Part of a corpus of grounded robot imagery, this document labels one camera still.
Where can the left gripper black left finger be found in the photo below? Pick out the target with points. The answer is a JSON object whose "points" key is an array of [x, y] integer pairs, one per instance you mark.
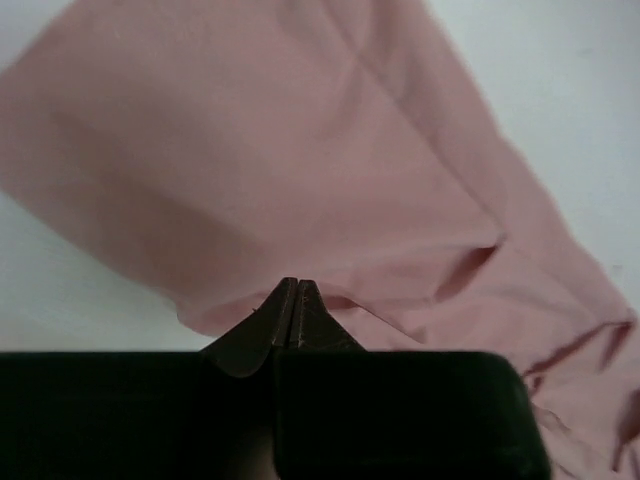
{"points": [[142, 415]]}

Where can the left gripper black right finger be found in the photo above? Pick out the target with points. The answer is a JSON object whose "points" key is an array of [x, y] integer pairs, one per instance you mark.
{"points": [[342, 412]]}

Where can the pink trousers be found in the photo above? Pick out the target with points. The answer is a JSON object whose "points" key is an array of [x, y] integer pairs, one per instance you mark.
{"points": [[207, 149]]}

